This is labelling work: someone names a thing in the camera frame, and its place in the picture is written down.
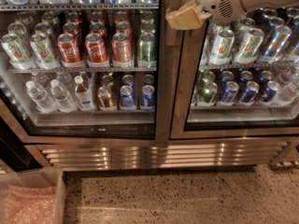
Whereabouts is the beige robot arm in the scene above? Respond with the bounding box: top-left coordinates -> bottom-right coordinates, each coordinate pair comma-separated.
165,0 -> 299,30

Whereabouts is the white can right fridge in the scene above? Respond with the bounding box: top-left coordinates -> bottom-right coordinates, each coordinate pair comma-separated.
208,30 -> 235,65

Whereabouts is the gold soda can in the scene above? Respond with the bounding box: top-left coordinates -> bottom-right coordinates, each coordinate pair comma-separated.
97,86 -> 117,111

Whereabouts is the front red cola can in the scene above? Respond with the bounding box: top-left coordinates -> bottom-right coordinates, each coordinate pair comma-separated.
57,33 -> 84,68

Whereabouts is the red cola can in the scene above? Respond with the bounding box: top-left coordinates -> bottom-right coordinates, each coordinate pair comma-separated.
85,33 -> 109,68
57,33 -> 84,68

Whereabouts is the brown tea bottle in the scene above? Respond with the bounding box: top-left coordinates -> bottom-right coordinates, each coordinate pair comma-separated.
74,76 -> 95,111

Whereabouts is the glass fridge door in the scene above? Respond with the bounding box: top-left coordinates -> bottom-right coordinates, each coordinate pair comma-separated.
169,0 -> 299,139
1,0 -> 173,144

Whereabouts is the pink bubble wrap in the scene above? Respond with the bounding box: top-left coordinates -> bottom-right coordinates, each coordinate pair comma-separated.
0,185 -> 56,224

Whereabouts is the steel fridge bottom grille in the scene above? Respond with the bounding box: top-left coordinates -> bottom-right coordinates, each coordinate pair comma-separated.
26,137 -> 298,172

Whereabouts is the blue soda can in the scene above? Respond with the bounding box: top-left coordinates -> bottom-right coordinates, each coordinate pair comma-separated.
141,85 -> 155,109
120,85 -> 136,110

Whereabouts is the green soda can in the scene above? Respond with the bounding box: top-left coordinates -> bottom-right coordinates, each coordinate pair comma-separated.
137,33 -> 156,67

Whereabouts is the clear plastic storage bin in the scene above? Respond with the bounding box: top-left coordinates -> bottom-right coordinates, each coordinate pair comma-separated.
0,168 -> 66,224

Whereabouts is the clear water bottle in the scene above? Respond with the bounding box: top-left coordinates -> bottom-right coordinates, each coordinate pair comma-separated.
26,81 -> 58,114
50,79 -> 78,113

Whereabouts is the white citrus soda can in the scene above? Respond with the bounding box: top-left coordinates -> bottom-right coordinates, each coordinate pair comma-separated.
1,34 -> 36,70

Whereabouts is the blue can right fridge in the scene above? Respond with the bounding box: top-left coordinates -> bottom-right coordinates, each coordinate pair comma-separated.
218,81 -> 239,106

